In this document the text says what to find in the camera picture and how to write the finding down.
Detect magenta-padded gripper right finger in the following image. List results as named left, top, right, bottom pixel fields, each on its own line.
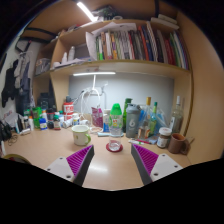
left=130, top=142, right=184, bottom=186

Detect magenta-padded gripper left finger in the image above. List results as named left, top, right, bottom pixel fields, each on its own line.
left=44, top=143, right=96, bottom=187

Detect clear green-topped drink bottle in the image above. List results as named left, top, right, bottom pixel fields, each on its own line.
left=108, top=103, right=125, bottom=153

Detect brown jar with white lid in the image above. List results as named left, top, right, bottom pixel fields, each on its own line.
left=156, top=126, right=173, bottom=149

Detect flat round red coaster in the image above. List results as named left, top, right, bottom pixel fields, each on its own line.
left=105, top=142, right=125, bottom=154

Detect brown mug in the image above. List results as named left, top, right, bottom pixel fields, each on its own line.
left=167, top=132, right=191, bottom=155

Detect yellow-capped clear bottle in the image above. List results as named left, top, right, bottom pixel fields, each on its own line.
left=137, top=96, right=153, bottom=140

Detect slim green glass bottle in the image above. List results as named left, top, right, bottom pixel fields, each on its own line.
left=148, top=101, right=159, bottom=136

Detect grey shaker bottle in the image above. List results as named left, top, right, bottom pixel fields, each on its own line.
left=125, top=103, right=142, bottom=139

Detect small brown bottle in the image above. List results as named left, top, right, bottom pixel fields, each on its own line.
left=52, top=114, right=62, bottom=131

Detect blue and white carton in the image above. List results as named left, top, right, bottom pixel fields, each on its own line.
left=102, top=112, right=112, bottom=134

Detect magenta foil pouch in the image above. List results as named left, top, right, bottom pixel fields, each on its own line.
left=91, top=106, right=105, bottom=129

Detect red and white canister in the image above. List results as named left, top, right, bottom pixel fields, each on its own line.
left=62, top=101, right=75, bottom=123

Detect white bottle with blue label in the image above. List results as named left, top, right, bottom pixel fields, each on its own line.
left=38, top=117, right=49, bottom=131

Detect tall clear glass bottle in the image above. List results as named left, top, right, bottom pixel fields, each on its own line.
left=169, top=95, right=185, bottom=135

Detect dark green glass bottle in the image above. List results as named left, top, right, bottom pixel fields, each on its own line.
left=121, top=97, right=133, bottom=134

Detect green plastic bottle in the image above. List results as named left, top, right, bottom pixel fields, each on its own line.
left=31, top=106, right=43, bottom=130

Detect white under-shelf light bar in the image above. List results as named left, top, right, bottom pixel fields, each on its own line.
left=72, top=70, right=117, bottom=77

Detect hanging dark clothes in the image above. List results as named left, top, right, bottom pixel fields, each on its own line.
left=0, top=49, right=35, bottom=117

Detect wooden shelf unit with books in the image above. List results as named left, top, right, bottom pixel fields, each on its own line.
left=33, top=13, right=193, bottom=80

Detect white ceiling light bar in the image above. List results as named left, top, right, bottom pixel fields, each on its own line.
left=76, top=1, right=97, bottom=23

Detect white mug with green handle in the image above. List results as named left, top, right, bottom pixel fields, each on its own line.
left=71, top=124, right=92, bottom=147

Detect white cables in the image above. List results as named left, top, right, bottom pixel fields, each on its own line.
left=79, top=86, right=106, bottom=117

